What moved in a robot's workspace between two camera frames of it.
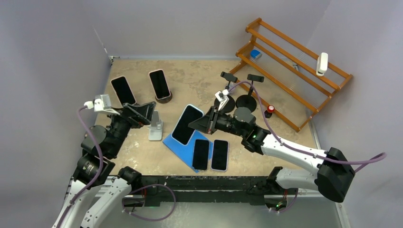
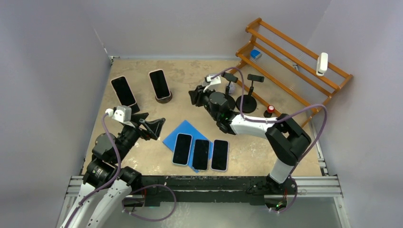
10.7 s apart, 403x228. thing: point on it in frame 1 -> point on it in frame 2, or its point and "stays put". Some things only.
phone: x=219 y=161 stays put
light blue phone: x=182 y=133 -> x=182 y=149
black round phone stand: x=229 y=106 stays put
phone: x=200 y=159 stays put
